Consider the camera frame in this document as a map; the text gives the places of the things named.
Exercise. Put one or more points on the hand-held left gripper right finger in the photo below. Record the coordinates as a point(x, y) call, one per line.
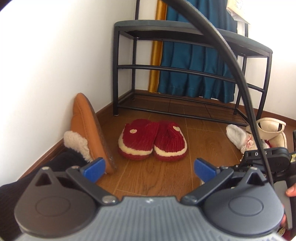
point(204, 171)

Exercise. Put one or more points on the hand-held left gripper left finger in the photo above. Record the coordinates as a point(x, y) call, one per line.
point(94, 168)

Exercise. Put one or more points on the person's right hand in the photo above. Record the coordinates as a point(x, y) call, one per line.
point(291, 191)

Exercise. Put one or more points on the beige wedge shoe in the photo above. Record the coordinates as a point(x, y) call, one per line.
point(269, 127)

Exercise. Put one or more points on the person's dark trousers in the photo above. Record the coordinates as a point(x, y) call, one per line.
point(57, 162)

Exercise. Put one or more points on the white embroidered pearl shoe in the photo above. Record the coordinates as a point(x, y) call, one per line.
point(235, 134)

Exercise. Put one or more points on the tan fur-lined slipper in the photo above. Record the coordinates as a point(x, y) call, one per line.
point(85, 120)

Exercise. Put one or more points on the blue curtain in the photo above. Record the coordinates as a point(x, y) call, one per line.
point(196, 62)

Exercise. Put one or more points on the gold curtain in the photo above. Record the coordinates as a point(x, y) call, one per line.
point(156, 58)

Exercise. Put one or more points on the black metal shoe rack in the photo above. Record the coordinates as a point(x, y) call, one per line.
point(161, 24)

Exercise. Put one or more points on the white paper sheet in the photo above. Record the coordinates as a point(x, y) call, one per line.
point(238, 10)

